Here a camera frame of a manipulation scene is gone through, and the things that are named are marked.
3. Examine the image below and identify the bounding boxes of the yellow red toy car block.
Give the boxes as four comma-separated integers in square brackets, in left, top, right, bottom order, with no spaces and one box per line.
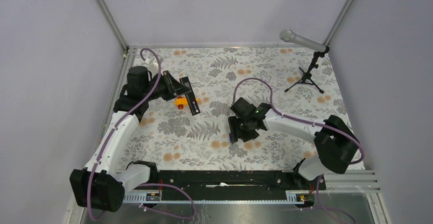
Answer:
[174,96,200,110]

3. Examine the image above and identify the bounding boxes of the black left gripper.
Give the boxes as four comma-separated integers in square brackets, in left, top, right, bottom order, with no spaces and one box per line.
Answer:
[143,70,190,101]

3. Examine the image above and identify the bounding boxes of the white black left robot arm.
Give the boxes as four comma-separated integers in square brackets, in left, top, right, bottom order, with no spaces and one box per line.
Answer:
[69,66,192,212]

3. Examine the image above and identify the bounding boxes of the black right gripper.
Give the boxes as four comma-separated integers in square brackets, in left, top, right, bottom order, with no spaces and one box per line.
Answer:
[228,115,257,144]

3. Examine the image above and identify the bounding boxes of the black remote control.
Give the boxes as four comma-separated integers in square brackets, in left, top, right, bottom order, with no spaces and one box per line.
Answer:
[180,77,201,116]

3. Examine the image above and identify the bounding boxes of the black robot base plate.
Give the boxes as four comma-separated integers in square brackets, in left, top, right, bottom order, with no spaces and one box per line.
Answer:
[137,170,326,197]

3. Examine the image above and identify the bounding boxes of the black microphone tripod stand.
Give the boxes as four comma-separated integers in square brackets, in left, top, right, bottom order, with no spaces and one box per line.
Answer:
[284,46,329,94]

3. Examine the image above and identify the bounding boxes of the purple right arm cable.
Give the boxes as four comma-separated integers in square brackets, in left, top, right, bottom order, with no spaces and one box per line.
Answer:
[232,77,365,166]

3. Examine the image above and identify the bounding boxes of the white slotted cable duct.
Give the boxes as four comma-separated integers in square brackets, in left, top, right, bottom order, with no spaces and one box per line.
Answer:
[123,188,306,204]

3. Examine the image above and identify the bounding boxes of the grey microphone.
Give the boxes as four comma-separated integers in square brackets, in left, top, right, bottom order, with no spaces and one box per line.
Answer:
[279,30,329,53]

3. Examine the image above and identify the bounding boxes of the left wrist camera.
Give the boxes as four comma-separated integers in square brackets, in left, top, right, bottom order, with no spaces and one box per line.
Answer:
[145,58,159,72]

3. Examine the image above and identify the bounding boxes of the floral patterned table mat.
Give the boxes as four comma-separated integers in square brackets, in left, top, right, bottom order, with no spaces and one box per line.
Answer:
[111,46,366,172]

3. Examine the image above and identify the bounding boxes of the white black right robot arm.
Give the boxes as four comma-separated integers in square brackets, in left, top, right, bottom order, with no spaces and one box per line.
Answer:
[228,97,359,189]

